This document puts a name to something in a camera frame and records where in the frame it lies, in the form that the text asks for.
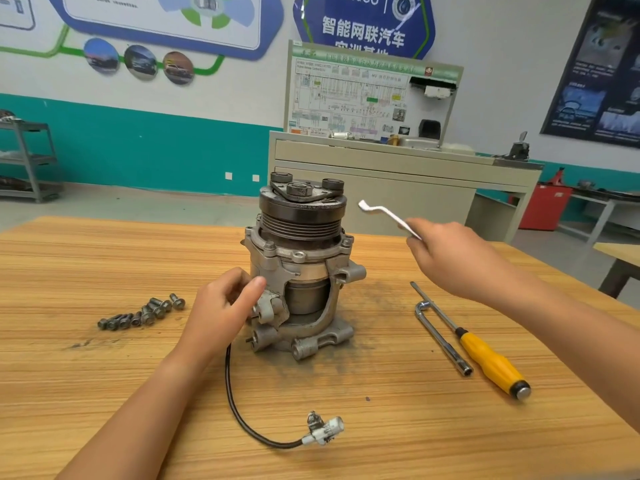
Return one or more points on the person's left hand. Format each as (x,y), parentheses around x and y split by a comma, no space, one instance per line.
(215,320)

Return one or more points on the person's right hand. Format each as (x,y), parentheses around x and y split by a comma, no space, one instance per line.
(460,260)

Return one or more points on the silver combination wrench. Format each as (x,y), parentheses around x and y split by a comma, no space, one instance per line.
(385,215)

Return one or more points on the grey metal compressor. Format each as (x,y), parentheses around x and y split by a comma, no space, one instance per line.
(300,265)

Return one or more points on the person's left forearm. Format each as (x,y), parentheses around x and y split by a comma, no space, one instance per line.
(130,425)

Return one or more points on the person's right forearm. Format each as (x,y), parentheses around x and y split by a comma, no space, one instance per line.
(575,350)

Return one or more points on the silver L-shaped socket wrench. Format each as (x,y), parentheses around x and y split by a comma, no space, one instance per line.
(443,340)

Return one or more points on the red cabinet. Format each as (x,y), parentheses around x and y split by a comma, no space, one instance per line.
(546,207)

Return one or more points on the small black device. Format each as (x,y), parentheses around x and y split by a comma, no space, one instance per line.
(517,150)

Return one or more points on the beige workbench cabinet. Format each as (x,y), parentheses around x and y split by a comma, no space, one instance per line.
(330,175)

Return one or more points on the wooden side table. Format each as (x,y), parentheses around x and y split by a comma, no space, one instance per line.
(620,260)

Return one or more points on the white wiring display board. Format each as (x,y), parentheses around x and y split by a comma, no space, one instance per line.
(340,95)

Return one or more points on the grey metal shelf cart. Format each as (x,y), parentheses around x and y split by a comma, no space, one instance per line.
(25,160)

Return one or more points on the blue rounded infographic panel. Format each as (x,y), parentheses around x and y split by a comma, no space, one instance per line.
(140,15)

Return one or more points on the dark wall poster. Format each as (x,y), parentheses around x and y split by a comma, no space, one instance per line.
(595,70)

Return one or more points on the round photo wall decal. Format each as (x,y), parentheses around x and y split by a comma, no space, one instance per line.
(140,62)
(101,55)
(178,68)

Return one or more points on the blue hexagon wall sign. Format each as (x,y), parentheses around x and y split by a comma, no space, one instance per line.
(360,20)

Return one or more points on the white infographic wall panel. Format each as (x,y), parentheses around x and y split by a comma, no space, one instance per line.
(15,10)

